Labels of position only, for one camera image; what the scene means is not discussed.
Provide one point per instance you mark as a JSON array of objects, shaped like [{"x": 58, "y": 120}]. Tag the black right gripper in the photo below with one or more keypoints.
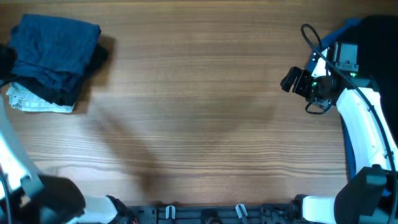
[{"x": 299, "y": 88}]

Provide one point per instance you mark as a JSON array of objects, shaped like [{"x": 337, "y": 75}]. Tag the dark blue denim shorts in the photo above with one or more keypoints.
[{"x": 34, "y": 29}]

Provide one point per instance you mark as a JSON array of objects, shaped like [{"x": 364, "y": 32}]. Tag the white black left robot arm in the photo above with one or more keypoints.
[{"x": 30, "y": 196}]

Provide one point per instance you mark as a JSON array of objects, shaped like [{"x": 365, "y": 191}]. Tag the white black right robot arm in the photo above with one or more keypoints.
[{"x": 370, "y": 196}]

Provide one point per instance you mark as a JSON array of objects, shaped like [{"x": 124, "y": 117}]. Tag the bright blue garment right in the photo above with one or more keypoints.
[{"x": 329, "y": 40}]

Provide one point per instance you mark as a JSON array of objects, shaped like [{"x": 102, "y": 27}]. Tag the black garment right pile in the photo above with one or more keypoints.
[{"x": 376, "y": 37}]

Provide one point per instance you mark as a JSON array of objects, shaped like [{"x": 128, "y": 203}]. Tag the black folded garment left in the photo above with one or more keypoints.
[{"x": 54, "y": 72}]

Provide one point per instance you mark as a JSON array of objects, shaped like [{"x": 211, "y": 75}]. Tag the white grey folded cloth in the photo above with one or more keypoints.
[{"x": 22, "y": 99}]

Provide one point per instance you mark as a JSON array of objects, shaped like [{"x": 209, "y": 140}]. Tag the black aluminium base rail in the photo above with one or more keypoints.
[{"x": 263, "y": 214}]

